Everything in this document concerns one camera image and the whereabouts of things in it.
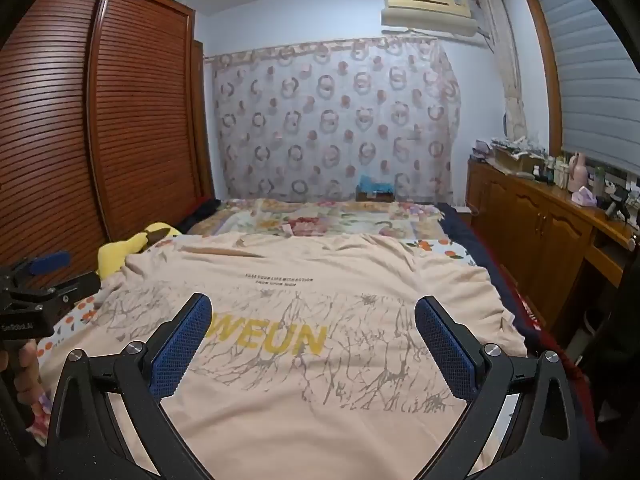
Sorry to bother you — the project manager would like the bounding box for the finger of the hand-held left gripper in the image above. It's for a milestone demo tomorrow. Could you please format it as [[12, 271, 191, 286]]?
[[10, 272, 102, 311], [0, 251, 72, 286]]

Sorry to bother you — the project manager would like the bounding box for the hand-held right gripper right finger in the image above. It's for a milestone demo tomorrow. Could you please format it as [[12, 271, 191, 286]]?
[[414, 295, 596, 480]]

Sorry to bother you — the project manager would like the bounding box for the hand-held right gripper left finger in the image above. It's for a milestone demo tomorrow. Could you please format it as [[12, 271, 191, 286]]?
[[47, 292, 213, 480]]

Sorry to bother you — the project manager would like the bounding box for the beige printed t-shirt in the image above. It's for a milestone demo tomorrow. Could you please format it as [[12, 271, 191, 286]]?
[[92, 232, 528, 480]]

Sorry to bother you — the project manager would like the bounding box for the person's left hand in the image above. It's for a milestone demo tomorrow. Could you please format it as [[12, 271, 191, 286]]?
[[0, 339, 44, 407]]

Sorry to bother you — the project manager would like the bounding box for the orange fruit print blanket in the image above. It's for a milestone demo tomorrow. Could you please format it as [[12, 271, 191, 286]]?
[[30, 237, 473, 441]]

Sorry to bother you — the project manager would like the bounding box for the yellow plush toy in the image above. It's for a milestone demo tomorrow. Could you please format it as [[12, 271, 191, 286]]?
[[97, 221, 183, 279]]

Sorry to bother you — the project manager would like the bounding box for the dark blue bed cover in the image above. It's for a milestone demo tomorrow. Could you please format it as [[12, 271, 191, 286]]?
[[435, 202, 556, 346]]

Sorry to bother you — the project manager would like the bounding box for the wooden louvered wardrobe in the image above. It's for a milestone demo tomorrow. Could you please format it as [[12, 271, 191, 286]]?
[[0, 0, 217, 292]]

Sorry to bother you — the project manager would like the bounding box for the wooden sideboard cabinet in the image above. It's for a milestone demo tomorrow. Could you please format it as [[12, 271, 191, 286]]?
[[467, 157, 640, 343]]

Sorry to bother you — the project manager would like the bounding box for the blue storage box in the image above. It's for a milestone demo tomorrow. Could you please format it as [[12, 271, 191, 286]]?
[[356, 175, 397, 202]]

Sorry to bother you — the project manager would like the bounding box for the floral blanket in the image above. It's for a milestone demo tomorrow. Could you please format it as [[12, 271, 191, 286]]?
[[187, 197, 446, 239]]

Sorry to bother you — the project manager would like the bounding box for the cardboard box with clutter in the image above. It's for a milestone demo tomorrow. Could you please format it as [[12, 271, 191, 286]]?
[[491, 136, 545, 174]]

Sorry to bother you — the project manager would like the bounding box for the pink bottle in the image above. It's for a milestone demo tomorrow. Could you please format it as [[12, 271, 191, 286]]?
[[567, 152, 589, 192]]

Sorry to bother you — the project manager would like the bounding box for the black hair dryer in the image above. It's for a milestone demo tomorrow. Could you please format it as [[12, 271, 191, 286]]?
[[605, 185, 634, 222]]

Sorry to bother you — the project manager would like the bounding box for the circle print curtain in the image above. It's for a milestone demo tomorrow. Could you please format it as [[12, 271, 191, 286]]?
[[207, 35, 461, 203]]

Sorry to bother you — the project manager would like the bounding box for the beige tied drape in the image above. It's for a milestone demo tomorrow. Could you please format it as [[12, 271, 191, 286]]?
[[477, 0, 529, 145]]

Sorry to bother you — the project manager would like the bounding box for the beige air conditioner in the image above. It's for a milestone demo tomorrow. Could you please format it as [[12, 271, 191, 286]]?
[[381, 0, 490, 39]]

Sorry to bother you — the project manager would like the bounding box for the wooden window frame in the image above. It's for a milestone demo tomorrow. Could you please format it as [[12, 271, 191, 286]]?
[[520, 0, 567, 153]]

